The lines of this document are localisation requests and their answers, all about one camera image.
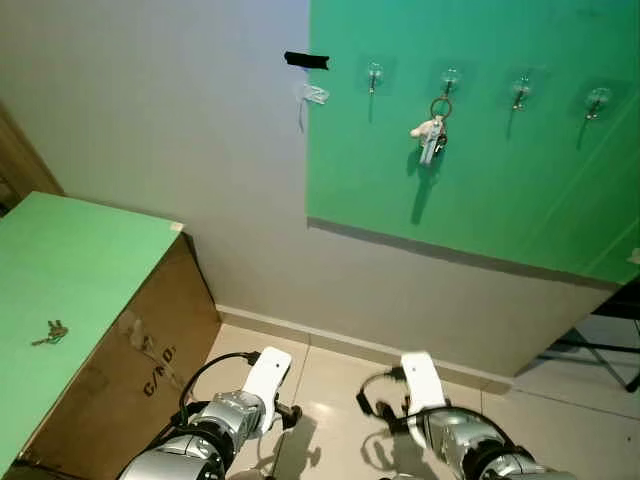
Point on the brown wooden door frame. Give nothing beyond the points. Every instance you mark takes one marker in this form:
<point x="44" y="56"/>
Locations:
<point x="20" y="160"/>

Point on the key bunch with white charm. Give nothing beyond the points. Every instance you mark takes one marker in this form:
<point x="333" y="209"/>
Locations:
<point x="431" y="138"/>

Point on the brown cardboard box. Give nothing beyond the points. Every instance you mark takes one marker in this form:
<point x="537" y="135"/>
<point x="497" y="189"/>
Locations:
<point x="130" y="360"/>

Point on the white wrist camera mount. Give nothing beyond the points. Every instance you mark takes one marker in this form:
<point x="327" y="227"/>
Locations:
<point x="422" y="382"/>
<point x="266" y="385"/>

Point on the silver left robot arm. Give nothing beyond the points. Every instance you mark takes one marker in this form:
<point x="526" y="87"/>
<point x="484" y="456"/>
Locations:
<point x="200" y="435"/>

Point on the beige wall baseboard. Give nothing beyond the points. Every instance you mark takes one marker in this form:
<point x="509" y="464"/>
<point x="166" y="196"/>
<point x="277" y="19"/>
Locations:
<point x="360" y="345"/>

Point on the clear tape piece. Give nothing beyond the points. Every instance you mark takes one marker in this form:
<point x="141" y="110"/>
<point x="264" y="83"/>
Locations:
<point x="314" y="95"/>

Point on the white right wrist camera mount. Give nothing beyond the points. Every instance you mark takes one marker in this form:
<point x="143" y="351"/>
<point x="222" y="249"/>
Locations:
<point x="422" y="382"/>

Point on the black metal stand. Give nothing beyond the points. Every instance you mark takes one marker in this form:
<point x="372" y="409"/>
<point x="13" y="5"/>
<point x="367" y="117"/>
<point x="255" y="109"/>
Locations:
<point x="600" y="345"/>

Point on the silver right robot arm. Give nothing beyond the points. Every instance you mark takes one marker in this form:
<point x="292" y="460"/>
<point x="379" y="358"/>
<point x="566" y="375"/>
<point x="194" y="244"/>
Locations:
<point x="480" y="445"/>

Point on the green sheet on box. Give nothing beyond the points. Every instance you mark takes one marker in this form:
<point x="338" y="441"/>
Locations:
<point x="70" y="280"/>

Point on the black tape strip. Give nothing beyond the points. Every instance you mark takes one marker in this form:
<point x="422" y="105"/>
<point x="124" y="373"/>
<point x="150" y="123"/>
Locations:
<point x="306" y="60"/>

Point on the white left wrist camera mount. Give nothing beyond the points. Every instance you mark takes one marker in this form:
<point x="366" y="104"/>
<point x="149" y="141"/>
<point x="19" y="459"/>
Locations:
<point x="266" y="385"/>

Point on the green board on wall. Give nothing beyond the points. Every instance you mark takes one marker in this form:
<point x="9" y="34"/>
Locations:
<point x="520" y="190"/>

